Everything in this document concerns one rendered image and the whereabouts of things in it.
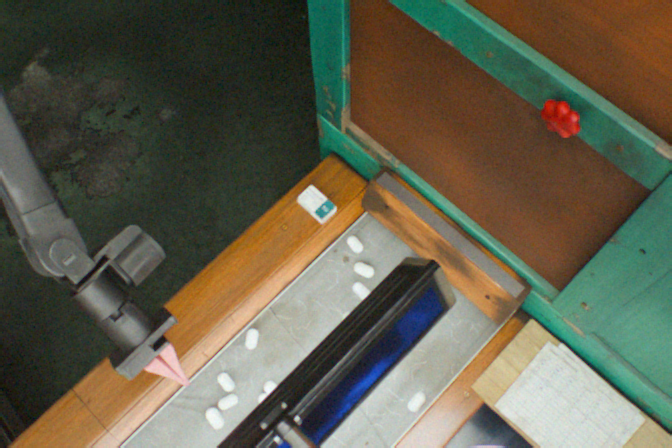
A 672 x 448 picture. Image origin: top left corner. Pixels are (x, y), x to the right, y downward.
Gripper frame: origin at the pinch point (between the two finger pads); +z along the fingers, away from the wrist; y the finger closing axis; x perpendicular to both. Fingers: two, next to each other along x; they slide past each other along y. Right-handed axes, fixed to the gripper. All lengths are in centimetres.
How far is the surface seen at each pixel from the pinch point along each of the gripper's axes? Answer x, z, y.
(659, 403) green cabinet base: -29, 42, 45
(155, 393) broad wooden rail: 11.3, 2.8, -5.0
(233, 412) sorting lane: 6.1, 12.1, 1.5
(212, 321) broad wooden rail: 12.1, 1.0, 8.9
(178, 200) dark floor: 111, 2, 30
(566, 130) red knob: -41, -8, 44
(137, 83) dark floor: 138, -31, 49
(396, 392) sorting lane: -4.0, 24.8, 21.4
